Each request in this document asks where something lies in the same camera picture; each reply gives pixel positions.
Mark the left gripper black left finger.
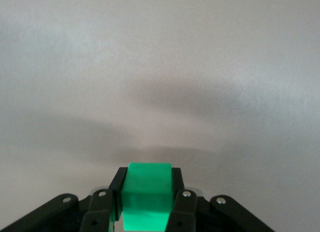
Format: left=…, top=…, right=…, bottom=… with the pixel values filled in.
left=0, top=167, right=127, bottom=232

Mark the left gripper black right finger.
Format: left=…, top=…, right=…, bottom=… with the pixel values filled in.
left=164, top=167, right=276, bottom=232

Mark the green cube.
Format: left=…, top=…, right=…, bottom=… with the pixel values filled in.
left=120, top=162, right=174, bottom=231

